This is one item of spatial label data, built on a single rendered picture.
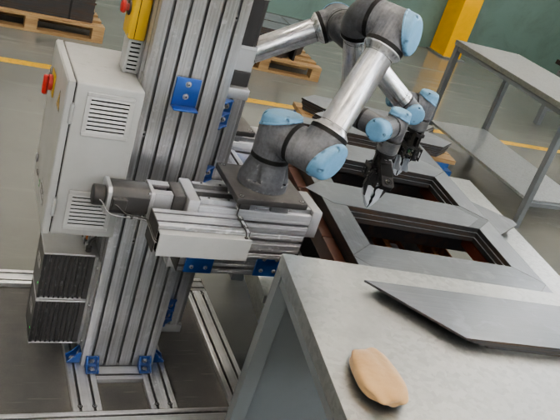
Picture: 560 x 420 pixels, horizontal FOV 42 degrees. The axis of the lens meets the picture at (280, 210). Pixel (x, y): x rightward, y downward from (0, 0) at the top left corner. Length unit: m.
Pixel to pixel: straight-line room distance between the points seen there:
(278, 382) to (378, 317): 0.47
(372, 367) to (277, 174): 0.81
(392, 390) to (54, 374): 1.41
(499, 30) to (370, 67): 9.89
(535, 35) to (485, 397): 10.95
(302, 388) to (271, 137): 0.71
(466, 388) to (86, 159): 1.17
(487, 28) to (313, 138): 9.86
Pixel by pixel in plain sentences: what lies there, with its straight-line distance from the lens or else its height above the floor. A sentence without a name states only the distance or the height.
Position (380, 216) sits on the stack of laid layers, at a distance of 2.72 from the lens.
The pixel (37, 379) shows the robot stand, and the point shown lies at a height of 0.21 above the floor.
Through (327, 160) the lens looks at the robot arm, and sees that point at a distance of 1.98.
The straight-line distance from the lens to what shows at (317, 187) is 2.72.
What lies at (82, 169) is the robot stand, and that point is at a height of 0.98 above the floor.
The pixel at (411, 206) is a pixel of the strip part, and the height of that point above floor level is 0.87.
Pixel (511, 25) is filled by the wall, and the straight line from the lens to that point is 12.02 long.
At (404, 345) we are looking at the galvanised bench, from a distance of 1.65.
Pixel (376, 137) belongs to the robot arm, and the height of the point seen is 1.21.
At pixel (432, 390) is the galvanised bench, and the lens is 1.56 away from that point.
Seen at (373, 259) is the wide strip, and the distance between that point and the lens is 2.35.
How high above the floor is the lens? 1.91
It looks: 25 degrees down
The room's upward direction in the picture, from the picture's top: 19 degrees clockwise
